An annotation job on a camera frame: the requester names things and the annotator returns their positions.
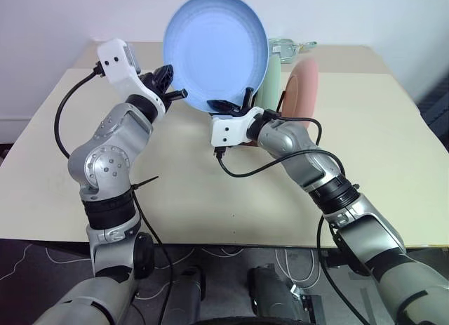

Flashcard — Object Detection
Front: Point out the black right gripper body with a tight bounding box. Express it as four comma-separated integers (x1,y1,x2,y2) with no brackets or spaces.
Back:
210,105,251,120

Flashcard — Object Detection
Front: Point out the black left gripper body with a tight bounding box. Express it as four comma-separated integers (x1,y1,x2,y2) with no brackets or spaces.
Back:
140,71,169,102

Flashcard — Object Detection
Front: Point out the blue plate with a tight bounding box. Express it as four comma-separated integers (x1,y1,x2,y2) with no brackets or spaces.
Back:
162,0,270,114

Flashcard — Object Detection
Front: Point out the green plate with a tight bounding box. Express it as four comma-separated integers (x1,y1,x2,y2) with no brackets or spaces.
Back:
257,53,283,108

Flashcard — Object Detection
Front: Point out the pink plate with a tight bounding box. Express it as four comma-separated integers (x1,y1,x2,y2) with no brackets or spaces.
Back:
280,58,320,131

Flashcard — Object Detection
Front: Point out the dark rounded housing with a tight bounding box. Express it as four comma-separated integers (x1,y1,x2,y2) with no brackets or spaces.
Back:
163,265,208,325
247,263,302,325

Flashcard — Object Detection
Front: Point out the dark fabric chair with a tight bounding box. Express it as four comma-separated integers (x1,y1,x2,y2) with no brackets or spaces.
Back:
419,77,449,147

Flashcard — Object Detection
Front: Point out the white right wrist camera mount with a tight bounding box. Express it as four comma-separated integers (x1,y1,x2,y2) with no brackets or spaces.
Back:
209,106,264,149

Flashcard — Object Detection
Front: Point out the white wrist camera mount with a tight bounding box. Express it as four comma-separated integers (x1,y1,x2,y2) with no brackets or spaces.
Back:
209,106,264,149
97,39,168,124

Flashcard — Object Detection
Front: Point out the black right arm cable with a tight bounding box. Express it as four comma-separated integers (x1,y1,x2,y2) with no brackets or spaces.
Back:
213,109,373,325

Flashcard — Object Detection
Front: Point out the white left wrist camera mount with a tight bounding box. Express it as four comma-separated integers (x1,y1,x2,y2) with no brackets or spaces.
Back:
97,39,168,124

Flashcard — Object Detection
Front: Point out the black cable tie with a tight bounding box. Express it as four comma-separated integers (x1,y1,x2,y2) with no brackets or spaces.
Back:
131,175,159,192

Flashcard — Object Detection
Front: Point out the white floor cable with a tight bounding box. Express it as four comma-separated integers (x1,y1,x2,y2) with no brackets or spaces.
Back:
274,247,316,291
135,246,243,302
0,243,93,282

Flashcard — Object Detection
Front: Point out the black metal bracket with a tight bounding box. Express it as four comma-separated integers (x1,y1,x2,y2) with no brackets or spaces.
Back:
290,286,324,325

